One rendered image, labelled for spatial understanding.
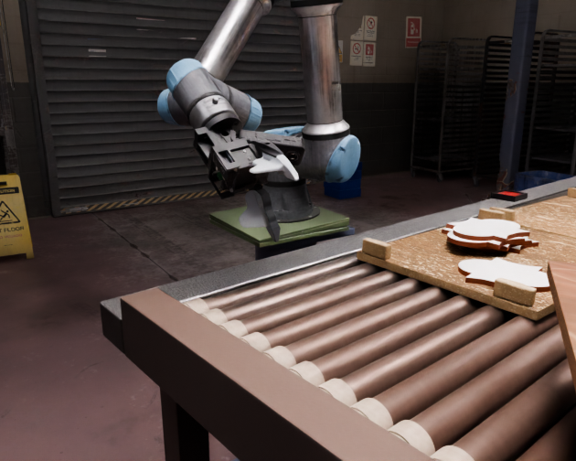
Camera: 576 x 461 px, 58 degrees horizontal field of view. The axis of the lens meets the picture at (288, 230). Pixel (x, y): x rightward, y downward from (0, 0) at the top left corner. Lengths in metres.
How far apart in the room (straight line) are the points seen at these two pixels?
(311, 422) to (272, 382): 0.07
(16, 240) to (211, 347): 3.68
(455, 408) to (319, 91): 0.83
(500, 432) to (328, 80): 0.87
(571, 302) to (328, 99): 0.81
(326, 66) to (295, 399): 0.86
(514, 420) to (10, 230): 3.93
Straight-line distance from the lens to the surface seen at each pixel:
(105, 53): 5.53
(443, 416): 0.58
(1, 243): 4.26
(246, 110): 1.01
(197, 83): 0.93
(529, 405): 0.63
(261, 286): 0.87
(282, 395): 0.53
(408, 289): 0.90
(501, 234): 1.03
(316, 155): 1.26
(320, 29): 1.22
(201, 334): 0.66
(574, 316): 0.54
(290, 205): 1.36
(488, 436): 0.57
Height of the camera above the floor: 1.24
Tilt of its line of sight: 16 degrees down
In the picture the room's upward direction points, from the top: straight up
